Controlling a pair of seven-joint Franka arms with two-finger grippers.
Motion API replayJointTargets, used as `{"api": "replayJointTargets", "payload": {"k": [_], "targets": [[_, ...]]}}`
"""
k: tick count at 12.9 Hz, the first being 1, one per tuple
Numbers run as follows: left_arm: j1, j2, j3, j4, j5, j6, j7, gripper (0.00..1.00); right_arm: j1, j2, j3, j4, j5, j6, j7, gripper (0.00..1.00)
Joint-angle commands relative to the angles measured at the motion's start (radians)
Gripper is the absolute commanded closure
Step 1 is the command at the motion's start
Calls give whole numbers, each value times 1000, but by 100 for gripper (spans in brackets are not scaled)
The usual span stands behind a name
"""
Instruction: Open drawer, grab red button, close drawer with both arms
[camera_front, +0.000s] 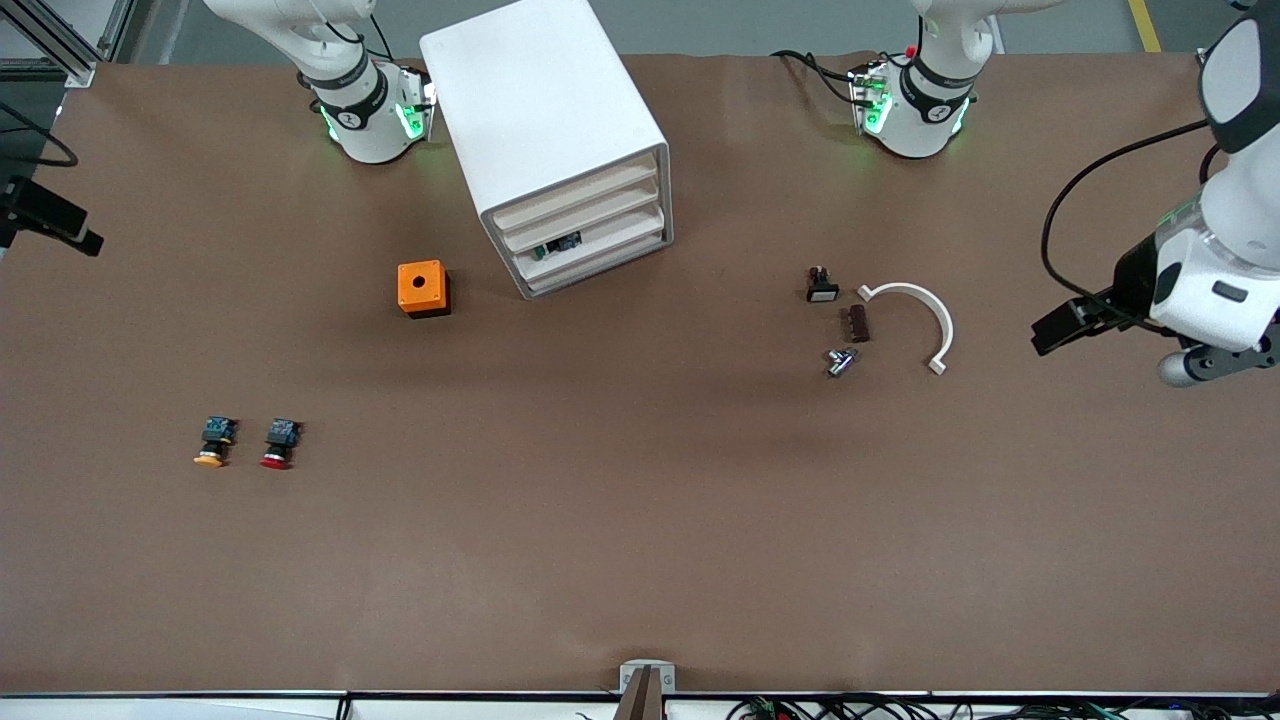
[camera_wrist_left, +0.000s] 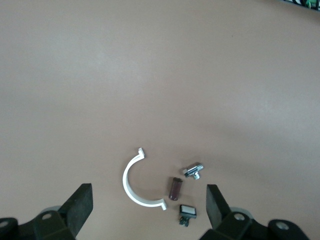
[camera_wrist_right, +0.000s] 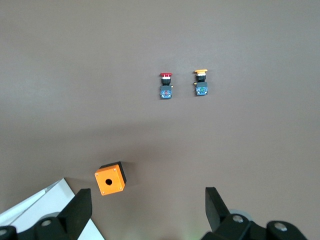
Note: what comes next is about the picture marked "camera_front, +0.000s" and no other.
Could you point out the orange button box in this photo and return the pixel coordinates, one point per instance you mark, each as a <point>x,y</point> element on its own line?
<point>420,285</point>

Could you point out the aluminium frame profile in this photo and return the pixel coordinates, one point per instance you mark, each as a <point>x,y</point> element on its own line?
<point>60,40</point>

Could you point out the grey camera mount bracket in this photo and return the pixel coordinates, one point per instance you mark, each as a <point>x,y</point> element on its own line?
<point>647,682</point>

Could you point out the white drawer cabinet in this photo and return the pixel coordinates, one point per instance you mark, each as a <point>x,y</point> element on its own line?
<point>535,95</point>

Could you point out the white empty drawer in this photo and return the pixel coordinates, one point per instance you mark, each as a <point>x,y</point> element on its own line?
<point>610,263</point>
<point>590,187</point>

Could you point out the silver key switch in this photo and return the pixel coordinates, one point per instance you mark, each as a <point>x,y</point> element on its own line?
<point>840,361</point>

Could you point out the white drawer holding green button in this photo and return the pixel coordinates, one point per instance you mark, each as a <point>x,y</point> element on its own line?
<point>610,240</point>

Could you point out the green push button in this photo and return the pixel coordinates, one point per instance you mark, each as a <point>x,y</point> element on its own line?
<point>560,244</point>

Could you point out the red push button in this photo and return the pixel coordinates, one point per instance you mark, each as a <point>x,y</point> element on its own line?
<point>279,443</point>

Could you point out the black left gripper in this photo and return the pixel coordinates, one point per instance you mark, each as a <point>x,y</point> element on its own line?
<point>1133,280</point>

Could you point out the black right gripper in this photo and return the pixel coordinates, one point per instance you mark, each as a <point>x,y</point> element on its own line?
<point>45,214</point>

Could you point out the brown terminal block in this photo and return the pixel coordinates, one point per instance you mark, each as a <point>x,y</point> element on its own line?
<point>856,323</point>

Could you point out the white curved bracket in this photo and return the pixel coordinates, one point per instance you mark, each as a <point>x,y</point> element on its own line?
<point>935,310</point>

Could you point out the yellow push button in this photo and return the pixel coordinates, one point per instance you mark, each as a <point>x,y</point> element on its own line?
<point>214,442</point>

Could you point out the black switch with white face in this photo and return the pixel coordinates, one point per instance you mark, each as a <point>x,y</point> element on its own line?
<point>822,287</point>

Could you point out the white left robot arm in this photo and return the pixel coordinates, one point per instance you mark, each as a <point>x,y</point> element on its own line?
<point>915,125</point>

